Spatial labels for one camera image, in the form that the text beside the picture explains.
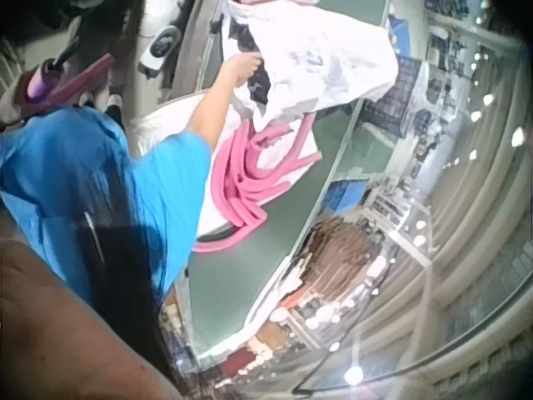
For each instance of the person's right hand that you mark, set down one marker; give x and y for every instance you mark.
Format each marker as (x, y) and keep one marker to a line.
(242, 70)

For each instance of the person's right fingers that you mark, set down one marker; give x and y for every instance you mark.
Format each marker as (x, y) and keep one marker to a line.
(253, 64)

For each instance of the large white plastic bag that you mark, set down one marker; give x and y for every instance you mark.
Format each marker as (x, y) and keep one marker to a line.
(329, 54)

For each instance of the dark navy cloth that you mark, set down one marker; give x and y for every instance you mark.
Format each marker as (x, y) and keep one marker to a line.
(259, 83)

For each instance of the black and white shoe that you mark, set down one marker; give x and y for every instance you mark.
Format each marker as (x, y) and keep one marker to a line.
(160, 46)

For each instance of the white fabric sheet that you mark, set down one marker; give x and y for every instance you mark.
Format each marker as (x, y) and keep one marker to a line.
(164, 125)

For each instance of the bundle of pink foam tubes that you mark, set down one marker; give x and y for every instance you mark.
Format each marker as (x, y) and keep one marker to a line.
(239, 179)

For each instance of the dark plaid cloth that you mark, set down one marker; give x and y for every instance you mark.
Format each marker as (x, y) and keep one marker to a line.
(395, 96)

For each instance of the person's legs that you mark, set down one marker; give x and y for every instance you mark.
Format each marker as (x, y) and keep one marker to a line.
(113, 106)

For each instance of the blue plastic crate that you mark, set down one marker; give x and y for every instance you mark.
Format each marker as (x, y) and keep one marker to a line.
(346, 195)

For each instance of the pink and purple plastic toy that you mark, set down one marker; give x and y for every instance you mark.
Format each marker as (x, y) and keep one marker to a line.
(66, 85)

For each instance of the white shelf of goods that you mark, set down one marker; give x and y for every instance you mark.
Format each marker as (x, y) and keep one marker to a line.
(399, 225)

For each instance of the low display of goods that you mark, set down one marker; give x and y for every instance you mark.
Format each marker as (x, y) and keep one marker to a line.
(266, 346)

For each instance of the wall rack of goods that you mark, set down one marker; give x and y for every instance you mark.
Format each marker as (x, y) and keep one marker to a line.
(447, 62)

